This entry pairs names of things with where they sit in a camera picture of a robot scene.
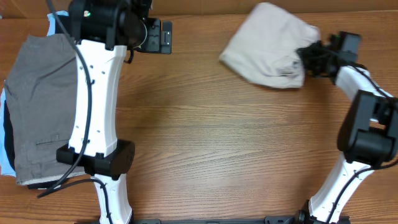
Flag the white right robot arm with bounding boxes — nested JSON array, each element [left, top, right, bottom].
[[289, 32, 397, 223]]

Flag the light blue garment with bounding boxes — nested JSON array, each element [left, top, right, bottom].
[[0, 11, 70, 177]]

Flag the black garment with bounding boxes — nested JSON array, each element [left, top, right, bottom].
[[2, 14, 81, 190]]

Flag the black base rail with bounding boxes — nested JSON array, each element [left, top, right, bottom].
[[129, 216, 319, 224]]

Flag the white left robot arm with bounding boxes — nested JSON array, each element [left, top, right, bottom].
[[56, 0, 172, 223]]

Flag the grey shorts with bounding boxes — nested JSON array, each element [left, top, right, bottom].
[[4, 33, 94, 186]]

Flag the beige shorts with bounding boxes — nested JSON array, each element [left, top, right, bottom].
[[219, 2, 320, 89]]

